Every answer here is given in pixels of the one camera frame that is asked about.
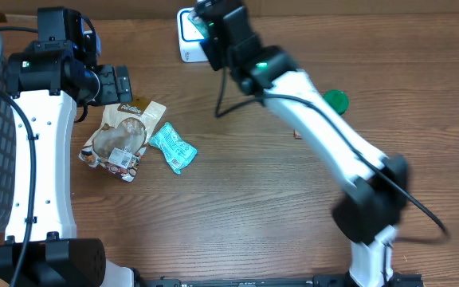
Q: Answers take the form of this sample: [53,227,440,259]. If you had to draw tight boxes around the green lid seasoning jar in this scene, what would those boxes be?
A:
[323,89,350,116]

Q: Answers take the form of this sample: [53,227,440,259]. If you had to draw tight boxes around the small orange sachet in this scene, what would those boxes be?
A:
[293,130,302,140]

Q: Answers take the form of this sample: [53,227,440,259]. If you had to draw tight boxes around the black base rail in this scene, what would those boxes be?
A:
[137,273,426,287]

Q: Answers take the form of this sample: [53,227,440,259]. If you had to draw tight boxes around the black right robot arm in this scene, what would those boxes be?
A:
[194,0,408,286]

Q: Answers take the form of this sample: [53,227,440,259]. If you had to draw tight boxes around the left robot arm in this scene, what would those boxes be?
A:
[0,7,143,286]

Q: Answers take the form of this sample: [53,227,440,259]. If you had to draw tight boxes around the white barcode scanner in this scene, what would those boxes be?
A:
[176,7,208,63]

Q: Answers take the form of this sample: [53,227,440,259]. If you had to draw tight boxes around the small green white sachet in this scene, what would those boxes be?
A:
[187,10,210,38]

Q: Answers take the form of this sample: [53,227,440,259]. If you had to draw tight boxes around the teal snack packet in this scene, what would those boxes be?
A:
[149,122,198,175]

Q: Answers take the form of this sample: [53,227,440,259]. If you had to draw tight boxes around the brown cookie bag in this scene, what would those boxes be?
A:
[79,98,167,183]

